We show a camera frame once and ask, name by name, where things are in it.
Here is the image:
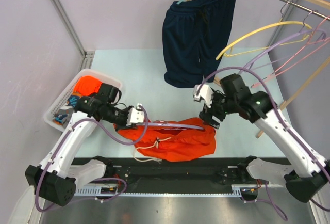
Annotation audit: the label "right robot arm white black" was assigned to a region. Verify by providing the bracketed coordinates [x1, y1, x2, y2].
[193, 74, 329, 203]

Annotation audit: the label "purple notched hanger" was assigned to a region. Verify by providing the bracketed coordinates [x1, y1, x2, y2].
[136, 122, 204, 130]

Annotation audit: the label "aluminium frame post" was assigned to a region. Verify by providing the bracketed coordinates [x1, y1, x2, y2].
[50, 0, 86, 58]

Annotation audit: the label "orange shorts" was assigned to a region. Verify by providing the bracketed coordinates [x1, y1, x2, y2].
[115, 117, 216, 162]

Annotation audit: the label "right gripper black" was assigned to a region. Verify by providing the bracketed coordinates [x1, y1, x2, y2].
[199, 89, 238, 130]

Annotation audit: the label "blue patterned garment in basket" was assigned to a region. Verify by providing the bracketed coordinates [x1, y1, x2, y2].
[53, 91, 83, 126]

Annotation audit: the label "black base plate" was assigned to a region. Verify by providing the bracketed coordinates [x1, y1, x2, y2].
[92, 158, 262, 194]

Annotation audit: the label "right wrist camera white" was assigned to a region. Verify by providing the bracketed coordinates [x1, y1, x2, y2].
[193, 84, 213, 108]

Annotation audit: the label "pink hanger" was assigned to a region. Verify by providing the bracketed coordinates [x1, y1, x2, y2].
[251, 14, 330, 88]

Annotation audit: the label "navy blue shorts hanging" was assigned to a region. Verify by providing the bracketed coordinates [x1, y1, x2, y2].
[162, 0, 236, 88]

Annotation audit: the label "yellow hanger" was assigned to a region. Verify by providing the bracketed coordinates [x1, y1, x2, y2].
[216, 14, 312, 60]

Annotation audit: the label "white cable duct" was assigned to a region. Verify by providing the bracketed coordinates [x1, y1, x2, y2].
[74, 185, 257, 198]

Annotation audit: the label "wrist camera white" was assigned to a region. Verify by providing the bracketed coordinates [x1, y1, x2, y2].
[127, 103, 145, 124]
[193, 84, 213, 108]

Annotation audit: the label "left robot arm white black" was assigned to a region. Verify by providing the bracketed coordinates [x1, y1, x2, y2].
[25, 83, 130, 212]

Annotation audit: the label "wooden clothes rack frame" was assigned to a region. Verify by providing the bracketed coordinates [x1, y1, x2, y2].
[186, 0, 330, 139]

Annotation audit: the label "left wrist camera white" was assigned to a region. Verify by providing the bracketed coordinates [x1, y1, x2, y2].
[127, 103, 145, 124]

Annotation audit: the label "white laundry basket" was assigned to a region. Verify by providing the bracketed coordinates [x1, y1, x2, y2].
[43, 69, 123, 132]

